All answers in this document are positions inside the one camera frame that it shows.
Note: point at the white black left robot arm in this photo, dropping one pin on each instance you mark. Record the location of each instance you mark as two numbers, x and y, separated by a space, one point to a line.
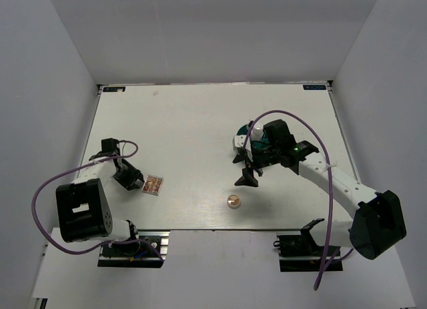
82 206

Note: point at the teal round organizer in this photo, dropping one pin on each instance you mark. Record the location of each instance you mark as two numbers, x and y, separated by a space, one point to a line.
255 144

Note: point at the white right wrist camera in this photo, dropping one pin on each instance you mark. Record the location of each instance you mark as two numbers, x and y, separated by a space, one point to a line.
239 142

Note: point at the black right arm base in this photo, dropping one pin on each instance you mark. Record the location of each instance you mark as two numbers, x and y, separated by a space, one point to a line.
297 250

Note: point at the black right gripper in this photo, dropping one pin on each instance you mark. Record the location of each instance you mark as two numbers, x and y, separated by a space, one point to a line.
247 178

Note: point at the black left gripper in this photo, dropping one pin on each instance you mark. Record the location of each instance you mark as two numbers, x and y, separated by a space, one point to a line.
135 174

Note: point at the dark table logo sticker left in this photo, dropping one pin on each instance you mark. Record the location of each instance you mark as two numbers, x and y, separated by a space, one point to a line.
113 89

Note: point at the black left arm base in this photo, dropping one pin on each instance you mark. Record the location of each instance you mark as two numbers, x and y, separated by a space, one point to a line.
150 252

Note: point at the dark table logo sticker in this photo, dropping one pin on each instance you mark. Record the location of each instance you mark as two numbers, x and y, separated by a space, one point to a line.
113 89
313 87

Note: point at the square eyeshadow palette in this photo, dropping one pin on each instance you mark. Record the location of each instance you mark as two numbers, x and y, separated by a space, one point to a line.
153 185

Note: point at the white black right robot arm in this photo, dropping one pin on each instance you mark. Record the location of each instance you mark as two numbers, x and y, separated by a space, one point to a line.
376 219

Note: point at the dark table logo sticker right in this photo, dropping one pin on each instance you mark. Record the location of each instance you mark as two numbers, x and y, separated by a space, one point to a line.
313 87

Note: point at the round beige eyeshadow compact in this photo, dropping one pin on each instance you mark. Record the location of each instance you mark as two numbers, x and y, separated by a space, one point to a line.
233 202

